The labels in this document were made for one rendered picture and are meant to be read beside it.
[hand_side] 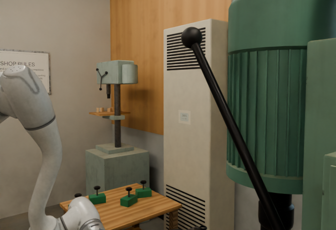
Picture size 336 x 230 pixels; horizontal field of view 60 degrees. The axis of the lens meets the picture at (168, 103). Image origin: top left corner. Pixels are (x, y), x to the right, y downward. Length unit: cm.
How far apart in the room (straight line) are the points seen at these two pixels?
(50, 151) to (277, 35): 80
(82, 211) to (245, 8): 99
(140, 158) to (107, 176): 37
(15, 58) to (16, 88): 244
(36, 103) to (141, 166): 205
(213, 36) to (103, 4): 206
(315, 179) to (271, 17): 23
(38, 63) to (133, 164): 149
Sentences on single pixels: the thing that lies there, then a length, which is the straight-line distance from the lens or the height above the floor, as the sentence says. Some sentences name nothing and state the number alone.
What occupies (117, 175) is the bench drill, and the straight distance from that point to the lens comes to 278.
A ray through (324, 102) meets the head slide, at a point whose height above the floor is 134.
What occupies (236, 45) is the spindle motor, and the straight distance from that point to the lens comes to 49.
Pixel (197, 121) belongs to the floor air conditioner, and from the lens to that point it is 209.
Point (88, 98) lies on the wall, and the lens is 361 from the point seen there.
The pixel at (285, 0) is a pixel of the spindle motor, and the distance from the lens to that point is 47.
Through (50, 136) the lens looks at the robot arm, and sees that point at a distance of 100.
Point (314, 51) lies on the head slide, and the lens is 43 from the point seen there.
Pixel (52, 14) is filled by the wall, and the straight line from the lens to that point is 355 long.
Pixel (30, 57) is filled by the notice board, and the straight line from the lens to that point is 339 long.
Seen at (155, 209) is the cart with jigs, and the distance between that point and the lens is 207.
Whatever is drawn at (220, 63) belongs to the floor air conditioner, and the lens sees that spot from 207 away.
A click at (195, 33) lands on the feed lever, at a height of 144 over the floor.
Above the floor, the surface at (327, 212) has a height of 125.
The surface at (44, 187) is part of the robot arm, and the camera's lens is 111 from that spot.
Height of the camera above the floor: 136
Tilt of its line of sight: 4 degrees down
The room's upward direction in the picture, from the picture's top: straight up
